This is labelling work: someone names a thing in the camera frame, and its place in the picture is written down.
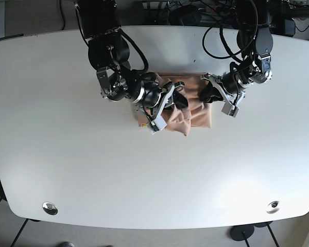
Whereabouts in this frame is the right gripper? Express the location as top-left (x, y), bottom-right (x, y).
top-left (96, 68), bottom-right (188, 121)

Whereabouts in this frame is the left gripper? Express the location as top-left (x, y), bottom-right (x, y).
top-left (199, 52), bottom-right (272, 106)

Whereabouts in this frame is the beige T-shirt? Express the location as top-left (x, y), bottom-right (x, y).
top-left (135, 73), bottom-right (212, 136)

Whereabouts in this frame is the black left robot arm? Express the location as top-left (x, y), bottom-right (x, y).
top-left (199, 1), bottom-right (273, 107)

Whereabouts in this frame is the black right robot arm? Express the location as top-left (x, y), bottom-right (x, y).
top-left (74, 1), bottom-right (188, 124)

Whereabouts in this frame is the black power adapter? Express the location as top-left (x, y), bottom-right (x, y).
top-left (168, 5), bottom-right (201, 26)

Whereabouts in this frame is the black electronics box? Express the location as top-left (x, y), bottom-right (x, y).
top-left (284, 19), bottom-right (296, 37)

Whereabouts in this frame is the right chrome table grommet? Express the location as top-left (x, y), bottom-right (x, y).
top-left (266, 201), bottom-right (280, 214)

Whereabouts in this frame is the chrome table grommet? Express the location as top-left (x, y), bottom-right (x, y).
top-left (42, 202), bottom-right (58, 216)
top-left (266, 201), bottom-right (280, 214)

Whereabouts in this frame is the black round stand base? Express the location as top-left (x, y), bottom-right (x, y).
top-left (229, 224), bottom-right (254, 241)

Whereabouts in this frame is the left chrome table grommet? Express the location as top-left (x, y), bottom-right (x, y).
top-left (42, 202), bottom-right (58, 216)

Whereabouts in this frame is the grey sneaker shoe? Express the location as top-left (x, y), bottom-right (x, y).
top-left (57, 242), bottom-right (75, 247)

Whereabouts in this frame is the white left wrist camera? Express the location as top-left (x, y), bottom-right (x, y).
top-left (221, 102), bottom-right (239, 118)

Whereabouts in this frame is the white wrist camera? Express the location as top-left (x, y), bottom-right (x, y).
top-left (221, 102), bottom-right (239, 118)
top-left (147, 116), bottom-right (167, 134)

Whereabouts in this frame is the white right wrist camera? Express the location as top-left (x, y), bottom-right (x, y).
top-left (147, 116), bottom-right (167, 134)

